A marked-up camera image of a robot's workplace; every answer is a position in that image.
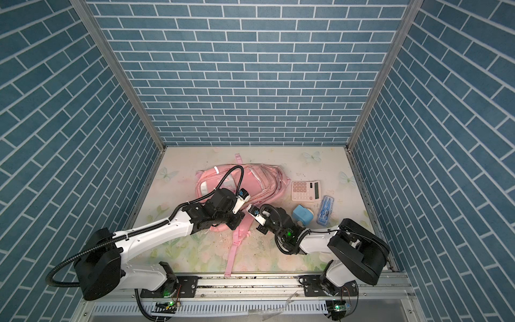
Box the blue geometry set case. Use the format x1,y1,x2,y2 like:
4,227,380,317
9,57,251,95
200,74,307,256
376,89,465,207
317,195,334,226

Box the pink student backpack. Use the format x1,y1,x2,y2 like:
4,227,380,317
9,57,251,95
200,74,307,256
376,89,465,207
195,154,290,277

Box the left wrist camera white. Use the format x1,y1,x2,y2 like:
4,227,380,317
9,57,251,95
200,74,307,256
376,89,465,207
233,189,250,214

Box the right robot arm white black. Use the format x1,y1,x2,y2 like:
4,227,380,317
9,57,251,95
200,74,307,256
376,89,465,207
248,204,390,295

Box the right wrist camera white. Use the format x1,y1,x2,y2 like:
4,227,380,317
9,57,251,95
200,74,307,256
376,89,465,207
247,205,267,226

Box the pink white calculator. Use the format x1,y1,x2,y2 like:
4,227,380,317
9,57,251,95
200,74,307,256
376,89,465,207
291,181,321,203

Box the light blue pencil sharpener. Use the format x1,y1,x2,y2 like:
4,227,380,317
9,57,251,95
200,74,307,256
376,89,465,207
292,205,314,227

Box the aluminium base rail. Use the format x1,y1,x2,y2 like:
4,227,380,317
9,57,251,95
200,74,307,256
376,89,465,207
72,271,425,322

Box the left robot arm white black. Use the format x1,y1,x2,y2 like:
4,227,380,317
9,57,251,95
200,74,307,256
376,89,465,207
45,184,249,301

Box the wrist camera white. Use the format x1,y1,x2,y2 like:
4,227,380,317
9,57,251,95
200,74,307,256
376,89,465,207
247,205,267,226
233,189,250,214

